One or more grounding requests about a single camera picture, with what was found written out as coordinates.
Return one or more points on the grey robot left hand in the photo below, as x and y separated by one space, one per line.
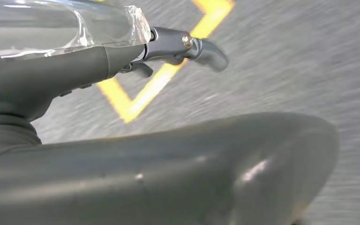
167 174

